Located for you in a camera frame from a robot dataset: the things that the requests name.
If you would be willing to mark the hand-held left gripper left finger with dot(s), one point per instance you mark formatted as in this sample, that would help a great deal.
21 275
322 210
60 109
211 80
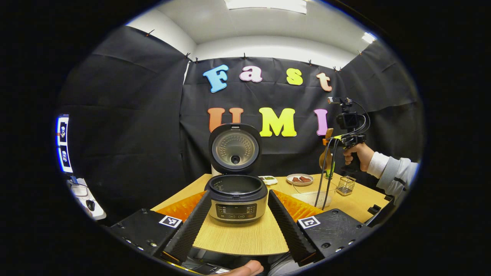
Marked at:
191 226

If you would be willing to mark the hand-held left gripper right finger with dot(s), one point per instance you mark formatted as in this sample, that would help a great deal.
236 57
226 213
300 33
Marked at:
289 226

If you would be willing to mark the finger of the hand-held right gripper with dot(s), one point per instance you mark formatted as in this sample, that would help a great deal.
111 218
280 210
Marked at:
332 140

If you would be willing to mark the wooden spoon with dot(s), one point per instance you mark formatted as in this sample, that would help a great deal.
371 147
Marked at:
324 159

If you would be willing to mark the glass bowl of white rice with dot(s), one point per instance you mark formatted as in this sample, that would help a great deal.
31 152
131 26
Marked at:
307 198

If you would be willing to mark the black and silver rice cooker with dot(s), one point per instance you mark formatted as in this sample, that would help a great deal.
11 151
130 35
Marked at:
236 207

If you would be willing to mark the green drink bottle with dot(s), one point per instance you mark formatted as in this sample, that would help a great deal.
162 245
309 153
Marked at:
329 174

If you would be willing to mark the white round plate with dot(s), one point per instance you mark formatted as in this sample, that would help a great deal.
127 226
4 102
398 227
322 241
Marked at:
300 182

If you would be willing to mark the white divided dish with beans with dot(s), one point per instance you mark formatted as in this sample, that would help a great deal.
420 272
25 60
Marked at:
268 179

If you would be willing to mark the small ceiling light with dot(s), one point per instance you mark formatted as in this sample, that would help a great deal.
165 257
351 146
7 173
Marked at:
369 37

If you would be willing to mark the black computer mouse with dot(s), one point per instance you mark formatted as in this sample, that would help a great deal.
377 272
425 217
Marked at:
90 205

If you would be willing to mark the white side desk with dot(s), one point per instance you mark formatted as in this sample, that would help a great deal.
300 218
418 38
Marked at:
82 191

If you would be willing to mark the large ceiling light panel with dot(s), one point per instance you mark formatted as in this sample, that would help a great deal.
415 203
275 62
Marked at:
264 4

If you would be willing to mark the lit computer monitor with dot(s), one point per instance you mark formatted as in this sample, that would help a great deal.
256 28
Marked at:
63 142

